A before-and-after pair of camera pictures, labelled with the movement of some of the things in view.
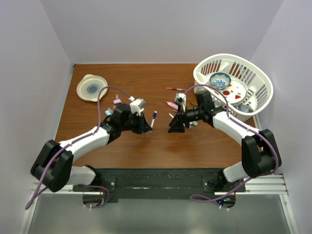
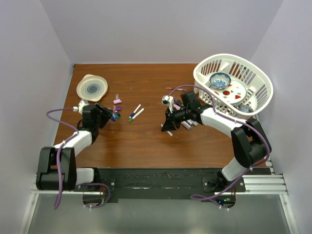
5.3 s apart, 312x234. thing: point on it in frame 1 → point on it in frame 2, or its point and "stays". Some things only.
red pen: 178,89 stays
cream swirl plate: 88,87 stays
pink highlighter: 172,105 stays
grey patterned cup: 245,108 stays
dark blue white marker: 154,115 → 167,127
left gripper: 143,126 → 106,114
